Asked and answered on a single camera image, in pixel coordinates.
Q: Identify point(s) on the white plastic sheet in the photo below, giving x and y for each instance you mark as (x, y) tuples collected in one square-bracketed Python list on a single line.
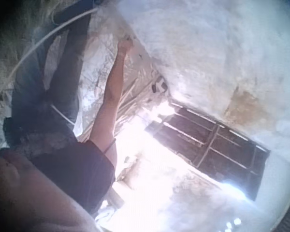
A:
[(96, 62)]

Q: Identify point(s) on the person's right hand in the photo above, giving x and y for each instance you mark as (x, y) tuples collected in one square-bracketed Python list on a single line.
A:
[(124, 46)]

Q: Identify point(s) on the person's right fingers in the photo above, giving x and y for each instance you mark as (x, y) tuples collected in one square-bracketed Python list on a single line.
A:
[(128, 38)]

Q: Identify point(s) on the black and white small device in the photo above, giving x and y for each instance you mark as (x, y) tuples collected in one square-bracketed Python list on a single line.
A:
[(160, 84)]

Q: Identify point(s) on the brown wooden window frame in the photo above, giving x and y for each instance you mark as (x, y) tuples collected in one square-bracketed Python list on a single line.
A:
[(215, 147)]

